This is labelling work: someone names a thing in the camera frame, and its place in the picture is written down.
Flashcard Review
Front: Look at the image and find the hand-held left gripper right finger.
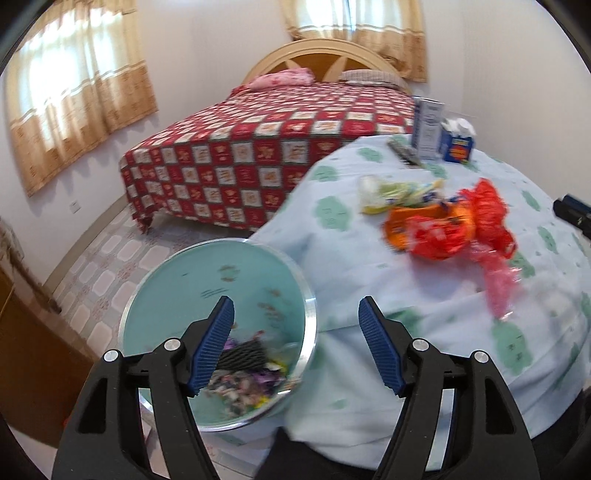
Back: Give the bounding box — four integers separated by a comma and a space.
358, 296, 541, 480

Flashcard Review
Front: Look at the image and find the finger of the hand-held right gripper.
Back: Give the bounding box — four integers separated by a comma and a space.
553, 194, 591, 237

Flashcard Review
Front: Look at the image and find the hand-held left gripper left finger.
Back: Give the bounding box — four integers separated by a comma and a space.
51, 295, 235, 480

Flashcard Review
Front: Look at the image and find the black striped wrapper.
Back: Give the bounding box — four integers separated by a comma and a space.
217, 337, 273, 372

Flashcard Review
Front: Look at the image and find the pile of small colourful wrappers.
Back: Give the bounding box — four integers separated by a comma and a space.
205, 330, 296, 412

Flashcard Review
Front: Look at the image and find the teal metal-rimmed trash bin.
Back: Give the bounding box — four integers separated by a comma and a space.
117, 237, 318, 432

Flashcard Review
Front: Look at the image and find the red foam net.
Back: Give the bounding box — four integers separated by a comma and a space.
461, 179, 517, 259

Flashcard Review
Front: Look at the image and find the orange foil wrapper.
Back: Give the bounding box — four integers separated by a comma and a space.
385, 202, 469, 252

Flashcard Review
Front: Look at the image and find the pale yellow printed plastic bag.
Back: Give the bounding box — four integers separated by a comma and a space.
359, 175, 447, 216

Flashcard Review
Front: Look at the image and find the round table, blue cloth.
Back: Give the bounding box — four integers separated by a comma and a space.
222, 134, 591, 472

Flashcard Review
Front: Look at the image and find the blue white milk carton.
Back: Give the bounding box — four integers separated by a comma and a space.
438, 117, 476, 164

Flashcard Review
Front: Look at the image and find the tall white carton box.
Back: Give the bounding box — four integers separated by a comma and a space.
412, 97, 446, 161

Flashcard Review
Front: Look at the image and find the dark grey flat object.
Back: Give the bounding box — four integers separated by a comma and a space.
387, 137, 428, 169

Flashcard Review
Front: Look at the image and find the brown wooden cabinet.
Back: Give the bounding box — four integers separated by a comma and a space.
0, 263, 94, 448

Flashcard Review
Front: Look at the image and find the bed with red quilt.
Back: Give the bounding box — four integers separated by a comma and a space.
119, 80, 419, 234

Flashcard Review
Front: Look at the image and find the striped pillow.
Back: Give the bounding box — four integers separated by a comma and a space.
341, 69, 406, 88

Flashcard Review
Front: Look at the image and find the beige patterned curtain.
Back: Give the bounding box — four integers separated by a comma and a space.
278, 0, 428, 84
4, 0, 160, 198

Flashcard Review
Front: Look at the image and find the pink floral pillow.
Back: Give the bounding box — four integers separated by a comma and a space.
247, 68, 315, 90

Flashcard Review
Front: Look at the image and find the cream wooden headboard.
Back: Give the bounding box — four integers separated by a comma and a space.
241, 38, 409, 93

